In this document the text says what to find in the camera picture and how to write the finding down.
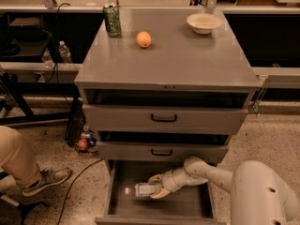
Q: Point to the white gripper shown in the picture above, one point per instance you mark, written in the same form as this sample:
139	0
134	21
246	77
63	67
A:
169	181

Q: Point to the clear plastic water bottle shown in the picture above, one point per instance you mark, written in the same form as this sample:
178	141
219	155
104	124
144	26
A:
143	189

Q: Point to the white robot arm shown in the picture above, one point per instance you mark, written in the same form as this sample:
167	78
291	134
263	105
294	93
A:
259	196

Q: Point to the grey middle drawer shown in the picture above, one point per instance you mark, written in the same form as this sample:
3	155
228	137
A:
171	152

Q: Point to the grey open bottom drawer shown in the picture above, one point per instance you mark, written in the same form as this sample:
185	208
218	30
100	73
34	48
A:
188	206

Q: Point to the grey top drawer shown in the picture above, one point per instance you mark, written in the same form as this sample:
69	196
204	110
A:
164	119

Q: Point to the grey metal drawer cabinet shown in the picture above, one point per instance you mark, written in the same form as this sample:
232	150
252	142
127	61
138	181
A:
179	69

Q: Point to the clear bottle on shelf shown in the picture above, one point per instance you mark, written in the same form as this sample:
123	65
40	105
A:
64	52
47	60

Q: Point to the blue item on floor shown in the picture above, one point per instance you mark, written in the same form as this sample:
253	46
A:
92	141

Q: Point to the red apple on floor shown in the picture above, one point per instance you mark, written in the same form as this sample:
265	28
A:
83	144

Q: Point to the grey sneaker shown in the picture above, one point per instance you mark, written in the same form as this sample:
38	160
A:
48	178

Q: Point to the beige trouser leg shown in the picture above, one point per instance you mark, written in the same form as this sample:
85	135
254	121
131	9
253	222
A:
17	158

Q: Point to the orange fruit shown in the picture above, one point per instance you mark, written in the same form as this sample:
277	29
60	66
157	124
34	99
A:
143	39

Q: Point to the black chair base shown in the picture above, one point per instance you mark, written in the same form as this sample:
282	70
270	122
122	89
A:
24	208

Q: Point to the white bowl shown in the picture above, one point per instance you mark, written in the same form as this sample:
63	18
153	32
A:
202	23

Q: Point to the green soda can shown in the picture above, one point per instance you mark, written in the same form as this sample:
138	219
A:
112	20

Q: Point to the black table frame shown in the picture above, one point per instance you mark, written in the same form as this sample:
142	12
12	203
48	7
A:
15	91

